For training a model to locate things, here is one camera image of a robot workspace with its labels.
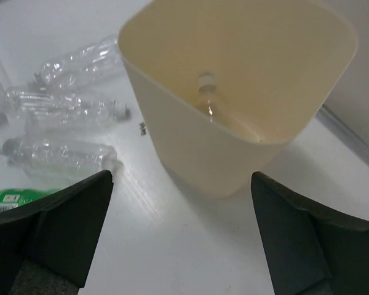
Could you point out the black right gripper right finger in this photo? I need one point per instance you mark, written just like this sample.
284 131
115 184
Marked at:
310 248

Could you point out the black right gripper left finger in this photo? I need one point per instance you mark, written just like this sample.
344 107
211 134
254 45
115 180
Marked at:
47 246

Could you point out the green plastic bottle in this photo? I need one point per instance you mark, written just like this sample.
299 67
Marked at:
13 198

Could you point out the beige plastic bin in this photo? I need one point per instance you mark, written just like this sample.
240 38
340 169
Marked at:
275 62

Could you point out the clear bottle white cap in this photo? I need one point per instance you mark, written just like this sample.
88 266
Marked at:
59 157

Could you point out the clear bottle grey cap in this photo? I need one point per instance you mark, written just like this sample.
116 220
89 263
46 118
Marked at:
57 110

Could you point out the clear bottle blue cap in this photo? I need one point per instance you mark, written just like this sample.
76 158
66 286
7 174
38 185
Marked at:
94 63

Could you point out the aluminium frame rail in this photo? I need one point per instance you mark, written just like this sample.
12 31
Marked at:
352 140

